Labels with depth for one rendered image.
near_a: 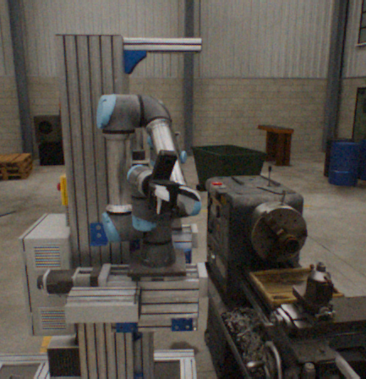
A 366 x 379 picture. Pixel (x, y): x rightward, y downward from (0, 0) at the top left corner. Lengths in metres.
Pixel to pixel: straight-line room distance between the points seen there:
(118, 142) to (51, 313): 0.86
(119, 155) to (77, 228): 0.48
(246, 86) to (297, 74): 1.77
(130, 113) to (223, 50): 11.03
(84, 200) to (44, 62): 10.45
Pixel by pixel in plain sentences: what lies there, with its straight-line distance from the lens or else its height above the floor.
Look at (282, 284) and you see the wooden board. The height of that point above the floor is 0.89.
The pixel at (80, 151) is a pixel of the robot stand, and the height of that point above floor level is 1.58.
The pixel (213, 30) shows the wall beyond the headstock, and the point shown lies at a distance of 12.28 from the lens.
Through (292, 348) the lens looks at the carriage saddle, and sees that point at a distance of 1.52.
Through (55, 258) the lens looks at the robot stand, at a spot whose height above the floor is 1.14.
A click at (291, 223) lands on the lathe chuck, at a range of 2.07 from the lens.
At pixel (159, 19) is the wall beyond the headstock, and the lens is 11.99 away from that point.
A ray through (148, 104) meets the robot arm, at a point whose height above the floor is 1.77.
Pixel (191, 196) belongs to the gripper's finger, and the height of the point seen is 1.57.
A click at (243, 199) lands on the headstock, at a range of 2.12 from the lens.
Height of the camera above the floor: 1.80
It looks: 14 degrees down
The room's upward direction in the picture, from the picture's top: straight up
